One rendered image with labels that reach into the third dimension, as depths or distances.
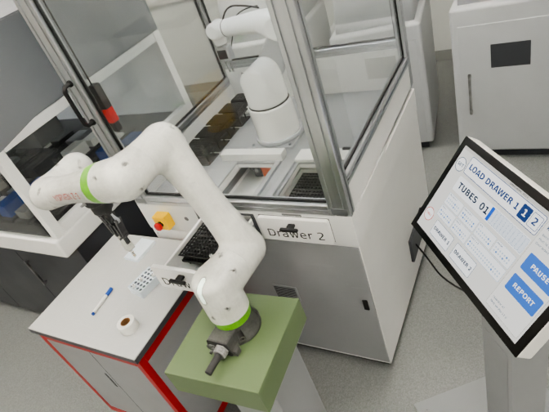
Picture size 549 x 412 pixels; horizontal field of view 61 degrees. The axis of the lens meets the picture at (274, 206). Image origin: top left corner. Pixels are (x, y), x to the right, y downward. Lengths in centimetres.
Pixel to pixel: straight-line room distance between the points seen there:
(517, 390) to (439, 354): 67
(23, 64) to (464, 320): 227
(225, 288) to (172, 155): 39
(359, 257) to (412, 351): 76
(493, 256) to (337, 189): 54
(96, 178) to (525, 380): 139
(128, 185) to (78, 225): 121
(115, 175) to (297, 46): 58
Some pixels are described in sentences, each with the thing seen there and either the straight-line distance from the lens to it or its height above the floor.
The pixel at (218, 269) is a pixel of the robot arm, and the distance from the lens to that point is 135.
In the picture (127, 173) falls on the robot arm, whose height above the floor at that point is 146.
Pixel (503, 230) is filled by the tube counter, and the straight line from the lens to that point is 126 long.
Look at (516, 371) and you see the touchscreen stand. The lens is 166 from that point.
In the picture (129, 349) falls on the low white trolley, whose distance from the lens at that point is 183.
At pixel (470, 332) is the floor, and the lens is 243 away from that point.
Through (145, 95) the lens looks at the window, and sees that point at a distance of 175.
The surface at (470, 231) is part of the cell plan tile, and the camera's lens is 133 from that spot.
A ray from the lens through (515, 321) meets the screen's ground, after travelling 121.
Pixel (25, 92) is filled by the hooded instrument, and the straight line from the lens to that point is 228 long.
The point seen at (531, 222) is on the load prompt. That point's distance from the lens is 122.
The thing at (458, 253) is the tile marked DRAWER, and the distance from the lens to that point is 134.
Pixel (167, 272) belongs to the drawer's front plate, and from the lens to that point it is 177.
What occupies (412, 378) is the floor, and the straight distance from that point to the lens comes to 230.
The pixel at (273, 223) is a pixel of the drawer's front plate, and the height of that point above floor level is 90.
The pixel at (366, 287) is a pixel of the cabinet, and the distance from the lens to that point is 187.
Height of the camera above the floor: 197
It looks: 35 degrees down
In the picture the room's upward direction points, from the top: 21 degrees counter-clockwise
